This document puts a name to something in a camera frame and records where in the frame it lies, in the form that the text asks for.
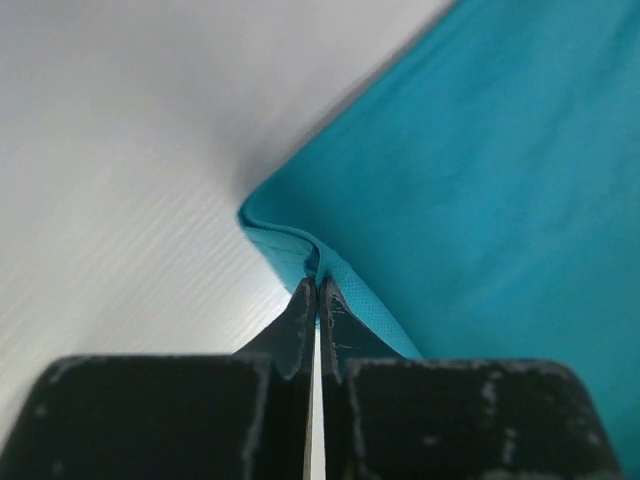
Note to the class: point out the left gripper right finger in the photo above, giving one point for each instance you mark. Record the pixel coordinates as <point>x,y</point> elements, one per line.
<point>388,417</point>

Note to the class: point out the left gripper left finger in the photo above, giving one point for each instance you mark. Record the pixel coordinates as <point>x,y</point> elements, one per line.
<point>240,416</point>

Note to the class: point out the teal t-shirt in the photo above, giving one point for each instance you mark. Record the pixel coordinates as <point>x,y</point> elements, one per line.
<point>481,199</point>

